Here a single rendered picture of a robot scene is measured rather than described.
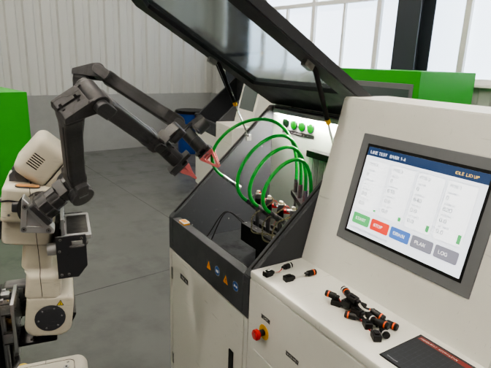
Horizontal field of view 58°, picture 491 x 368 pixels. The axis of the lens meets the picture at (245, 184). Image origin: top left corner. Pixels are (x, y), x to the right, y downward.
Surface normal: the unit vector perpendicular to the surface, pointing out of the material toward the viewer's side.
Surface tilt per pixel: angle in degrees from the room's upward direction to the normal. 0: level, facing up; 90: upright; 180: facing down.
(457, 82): 90
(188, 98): 90
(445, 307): 76
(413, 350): 0
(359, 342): 0
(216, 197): 90
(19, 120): 90
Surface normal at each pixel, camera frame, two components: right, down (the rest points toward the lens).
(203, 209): 0.53, 0.25
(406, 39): -0.80, 0.14
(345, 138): -0.81, -0.12
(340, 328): 0.04, -0.96
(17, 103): 0.70, 0.22
